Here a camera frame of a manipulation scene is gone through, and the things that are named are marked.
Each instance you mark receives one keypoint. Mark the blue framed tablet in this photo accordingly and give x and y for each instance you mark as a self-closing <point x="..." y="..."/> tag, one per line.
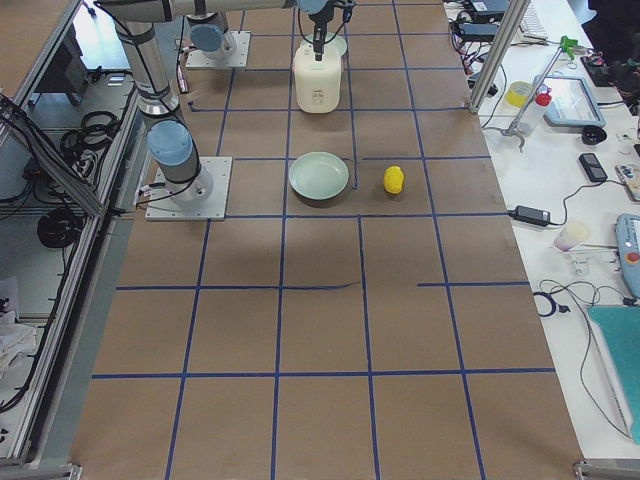
<point x="573" y="104"/>

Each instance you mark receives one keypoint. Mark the teal cutting mat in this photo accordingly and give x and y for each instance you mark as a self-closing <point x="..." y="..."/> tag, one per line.
<point x="620" y="328"/>

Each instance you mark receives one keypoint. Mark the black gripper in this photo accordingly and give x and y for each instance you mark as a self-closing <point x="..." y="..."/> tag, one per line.
<point x="317" y="24"/>

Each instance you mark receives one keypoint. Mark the black power adapter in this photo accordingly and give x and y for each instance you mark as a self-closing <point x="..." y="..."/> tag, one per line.
<point x="530" y="215"/>

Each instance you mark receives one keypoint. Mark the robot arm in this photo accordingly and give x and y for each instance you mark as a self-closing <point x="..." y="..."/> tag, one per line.
<point x="168" y="139"/>
<point x="210" y="34"/>

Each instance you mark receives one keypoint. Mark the white squeeze bottle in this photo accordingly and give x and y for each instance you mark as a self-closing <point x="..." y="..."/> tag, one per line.
<point x="534" y="112"/>

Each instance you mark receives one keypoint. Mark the aluminium frame post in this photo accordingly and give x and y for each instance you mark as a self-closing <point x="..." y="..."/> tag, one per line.
<point x="502" y="41"/>

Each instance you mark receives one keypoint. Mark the green plate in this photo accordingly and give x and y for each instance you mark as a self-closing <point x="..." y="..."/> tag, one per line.
<point x="336" y="41"/>
<point x="318" y="175"/>

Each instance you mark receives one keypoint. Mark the white rice cooker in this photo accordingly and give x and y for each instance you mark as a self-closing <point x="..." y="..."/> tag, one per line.
<point x="317" y="83"/>

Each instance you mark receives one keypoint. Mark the yellow tape roll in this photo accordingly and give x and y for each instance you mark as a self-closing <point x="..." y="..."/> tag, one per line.
<point x="517" y="93"/>

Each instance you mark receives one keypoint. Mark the far green plate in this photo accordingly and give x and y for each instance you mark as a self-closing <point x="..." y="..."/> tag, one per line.
<point x="336" y="41"/>

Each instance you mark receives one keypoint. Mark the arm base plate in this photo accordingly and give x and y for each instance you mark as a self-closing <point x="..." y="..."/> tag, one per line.
<point x="196" y="60"/>
<point x="206" y="198"/>

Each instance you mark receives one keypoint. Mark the teach pendant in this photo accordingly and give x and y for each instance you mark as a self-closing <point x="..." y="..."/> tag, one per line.
<point x="627" y="237"/>

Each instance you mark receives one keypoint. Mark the yellow toy potato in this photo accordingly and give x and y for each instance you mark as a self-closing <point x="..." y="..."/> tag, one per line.
<point x="393" y="180"/>

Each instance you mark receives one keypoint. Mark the near green plate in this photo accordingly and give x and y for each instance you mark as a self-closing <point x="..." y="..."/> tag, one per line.
<point x="318" y="175"/>

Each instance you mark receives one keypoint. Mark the white plastic cup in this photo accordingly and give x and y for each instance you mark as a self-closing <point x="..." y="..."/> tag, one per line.
<point x="572" y="234"/>

